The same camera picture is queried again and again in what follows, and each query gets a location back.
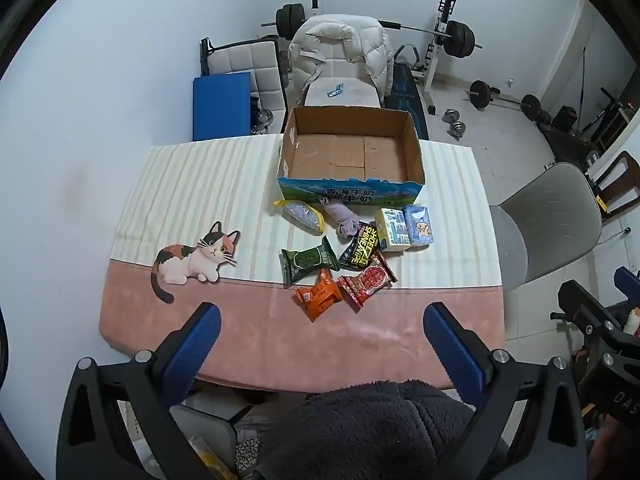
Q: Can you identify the blue tissue pack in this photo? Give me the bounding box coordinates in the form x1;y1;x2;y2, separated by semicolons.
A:
402;204;441;249

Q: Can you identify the blue board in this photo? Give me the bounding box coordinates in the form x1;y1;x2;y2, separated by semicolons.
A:
192;72;252;142

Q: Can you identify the white weight rack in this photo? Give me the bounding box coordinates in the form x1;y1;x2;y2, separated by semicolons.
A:
306;0;457;111

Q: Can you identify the grey plastic chair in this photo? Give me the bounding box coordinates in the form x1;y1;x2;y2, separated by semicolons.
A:
489;162;603;291

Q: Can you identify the purple cloth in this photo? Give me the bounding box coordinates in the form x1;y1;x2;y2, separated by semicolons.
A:
320;197;362;240

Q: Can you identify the red snack packet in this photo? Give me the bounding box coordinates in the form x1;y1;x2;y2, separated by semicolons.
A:
337;252;399;309

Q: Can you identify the white quilted chair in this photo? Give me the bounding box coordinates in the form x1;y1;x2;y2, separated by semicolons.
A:
200;37;291;136

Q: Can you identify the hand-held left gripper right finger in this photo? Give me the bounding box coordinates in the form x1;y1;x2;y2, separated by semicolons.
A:
423;302;587;480

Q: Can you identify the white puffer jacket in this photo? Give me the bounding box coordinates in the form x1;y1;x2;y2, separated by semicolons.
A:
287;14;396;107

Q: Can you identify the black shoe wipes packet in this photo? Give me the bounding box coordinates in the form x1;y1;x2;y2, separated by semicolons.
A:
339;232;381;272

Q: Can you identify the yellow tissue pack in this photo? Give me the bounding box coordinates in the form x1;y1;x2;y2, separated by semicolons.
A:
374;207;412;252

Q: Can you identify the black exercise machine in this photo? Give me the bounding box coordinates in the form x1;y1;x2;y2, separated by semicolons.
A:
540;85;638;161

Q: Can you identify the racked barbell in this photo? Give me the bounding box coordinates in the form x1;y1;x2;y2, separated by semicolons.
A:
261;4;483;58

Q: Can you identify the yellow silver scouring sponge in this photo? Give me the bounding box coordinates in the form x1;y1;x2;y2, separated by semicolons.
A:
273;199;328;237

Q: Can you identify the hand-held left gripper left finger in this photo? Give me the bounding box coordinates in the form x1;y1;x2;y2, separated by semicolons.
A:
56;302;236;480

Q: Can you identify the green wipes packet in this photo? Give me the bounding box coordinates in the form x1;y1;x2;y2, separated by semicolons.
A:
279;236;341;287

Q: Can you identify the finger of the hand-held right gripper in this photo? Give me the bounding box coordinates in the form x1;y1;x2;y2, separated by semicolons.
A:
614;266;640;297
557;280;632;342

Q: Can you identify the black weight bench pad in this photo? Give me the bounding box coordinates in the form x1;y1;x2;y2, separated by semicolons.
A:
382;62;431;141

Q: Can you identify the short floor barbell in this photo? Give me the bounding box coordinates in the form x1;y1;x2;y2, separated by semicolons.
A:
465;80;553;126

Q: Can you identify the cardboard box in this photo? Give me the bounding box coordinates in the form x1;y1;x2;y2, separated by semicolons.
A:
276;106;427;204

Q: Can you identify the brown wooden chair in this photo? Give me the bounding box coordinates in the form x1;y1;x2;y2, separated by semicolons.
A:
585;150;640;221

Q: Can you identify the dark fleece clothing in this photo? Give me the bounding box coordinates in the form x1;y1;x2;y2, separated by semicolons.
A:
257;379;508;480

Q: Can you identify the orange snack packet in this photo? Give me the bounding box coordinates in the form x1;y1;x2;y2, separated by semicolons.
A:
295;268;344;323

